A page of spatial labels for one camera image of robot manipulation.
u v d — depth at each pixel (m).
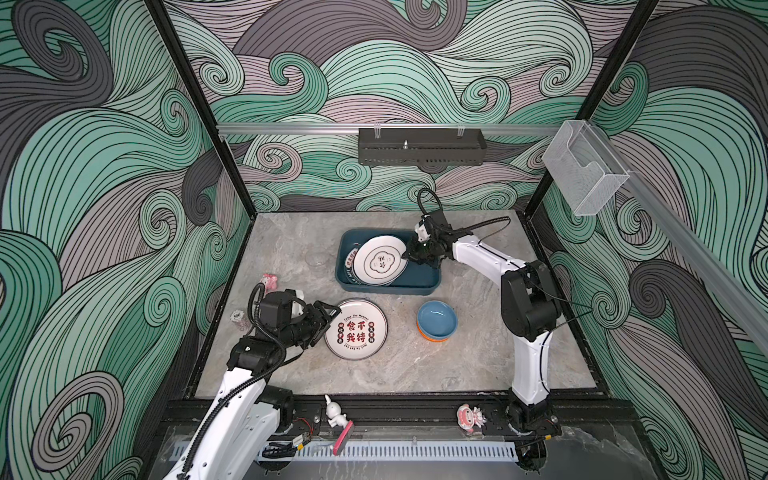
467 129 0.93
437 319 0.85
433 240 0.83
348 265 1.01
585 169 0.79
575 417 0.74
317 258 1.02
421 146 0.96
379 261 0.98
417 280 0.95
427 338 0.83
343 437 0.67
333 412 0.72
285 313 0.59
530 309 0.53
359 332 0.88
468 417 0.71
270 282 0.96
